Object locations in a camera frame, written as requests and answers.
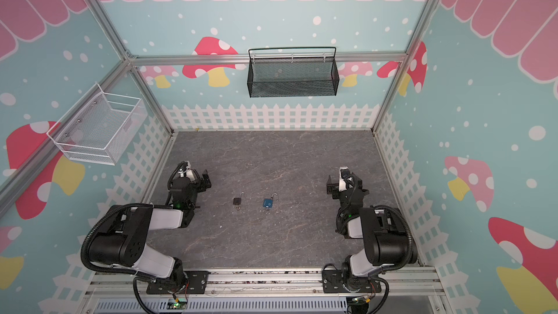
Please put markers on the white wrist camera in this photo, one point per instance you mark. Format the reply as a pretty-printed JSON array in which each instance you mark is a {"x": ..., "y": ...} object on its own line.
[
  {"x": 186, "y": 171},
  {"x": 345, "y": 178}
]

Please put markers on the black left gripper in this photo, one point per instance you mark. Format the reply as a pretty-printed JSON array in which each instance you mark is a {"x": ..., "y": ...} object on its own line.
[{"x": 200, "y": 182}]

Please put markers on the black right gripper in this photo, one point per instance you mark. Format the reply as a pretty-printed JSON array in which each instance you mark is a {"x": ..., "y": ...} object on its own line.
[{"x": 333, "y": 185}]

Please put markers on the blue padlock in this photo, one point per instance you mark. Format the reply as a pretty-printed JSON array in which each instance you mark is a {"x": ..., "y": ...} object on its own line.
[{"x": 268, "y": 202}]

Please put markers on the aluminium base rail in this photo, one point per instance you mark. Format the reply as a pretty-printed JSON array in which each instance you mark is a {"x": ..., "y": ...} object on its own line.
[{"x": 273, "y": 290}]

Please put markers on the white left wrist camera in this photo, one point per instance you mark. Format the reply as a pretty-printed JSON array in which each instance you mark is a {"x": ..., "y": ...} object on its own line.
[{"x": 186, "y": 171}]

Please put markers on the white wire wall basket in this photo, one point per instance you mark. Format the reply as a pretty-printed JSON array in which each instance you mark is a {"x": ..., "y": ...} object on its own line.
[{"x": 100, "y": 130}]

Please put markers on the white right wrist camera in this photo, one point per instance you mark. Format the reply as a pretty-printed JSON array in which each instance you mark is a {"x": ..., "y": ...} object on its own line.
[{"x": 345, "y": 178}]

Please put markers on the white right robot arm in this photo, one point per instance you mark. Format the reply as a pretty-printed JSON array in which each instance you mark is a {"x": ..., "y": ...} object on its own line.
[{"x": 388, "y": 244}]

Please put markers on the black mesh wall basket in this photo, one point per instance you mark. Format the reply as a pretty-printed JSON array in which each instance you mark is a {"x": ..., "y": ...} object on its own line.
[{"x": 293, "y": 72}]

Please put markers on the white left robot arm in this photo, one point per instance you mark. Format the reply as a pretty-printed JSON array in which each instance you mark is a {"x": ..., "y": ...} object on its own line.
[{"x": 117, "y": 243}]

